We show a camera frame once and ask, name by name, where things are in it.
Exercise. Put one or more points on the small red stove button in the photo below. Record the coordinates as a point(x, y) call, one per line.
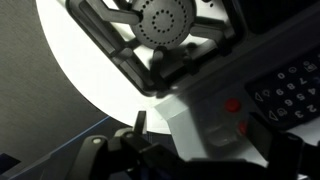
point(232, 105)
point(242, 128)

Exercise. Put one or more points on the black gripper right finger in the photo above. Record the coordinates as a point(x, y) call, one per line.
point(283, 156)

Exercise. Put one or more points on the grey toy stove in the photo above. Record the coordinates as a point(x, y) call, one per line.
point(200, 133)

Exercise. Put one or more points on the black stove keypad panel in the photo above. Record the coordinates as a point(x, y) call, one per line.
point(290, 96)

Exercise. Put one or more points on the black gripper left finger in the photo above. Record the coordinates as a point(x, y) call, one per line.
point(133, 150)

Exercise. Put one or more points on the black burner grate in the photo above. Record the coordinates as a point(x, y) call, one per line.
point(130, 70)

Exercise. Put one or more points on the grey perforated burner cap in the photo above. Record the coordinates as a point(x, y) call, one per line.
point(163, 21)

